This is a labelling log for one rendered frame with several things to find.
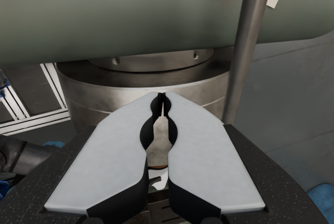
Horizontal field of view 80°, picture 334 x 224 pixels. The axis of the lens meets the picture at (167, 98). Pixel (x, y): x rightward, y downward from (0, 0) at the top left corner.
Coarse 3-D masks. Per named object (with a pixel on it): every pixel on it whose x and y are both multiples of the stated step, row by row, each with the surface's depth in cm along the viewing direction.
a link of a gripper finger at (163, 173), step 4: (152, 172) 46; (156, 172) 46; (160, 172) 46; (164, 172) 46; (152, 176) 45; (156, 176) 45; (164, 176) 46; (164, 180) 47; (156, 184) 47; (160, 184) 48; (164, 184) 48; (156, 188) 48; (160, 188) 48
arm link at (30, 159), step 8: (32, 144) 49; (48, 144) 53; (56, 144) 53; (64, 144) 55; (24, 152) 46; (32, 152) 47; (40, 152) 48; (48, 152) 50; (24, 160) 46; (32, 160) 47; (40, 160) 48; (16, 168) 46; (24, 168) 46; (32, 168) 47
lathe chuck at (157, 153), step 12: (72, 108) 29; (84, 108) 26; (204, 108) 26; (216, 108) 27; (72, 120) 32; (84, 120) 28; (96, 120) 26; (156, 120) 25; (156, 132) 26; (156, 144) 26; (168, 144) 27; (156, 156) 28
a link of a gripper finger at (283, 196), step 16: (240, 144) 8; (256, 160) 7; (272, 160) 7; (256, 176) 6; (272, 176) 6; (288, 176) 6; (272, 192) 6; (288, 192) 6; (304, 192) 6; (272, 208) 6; (288, 208) 5; (304, 208) 5
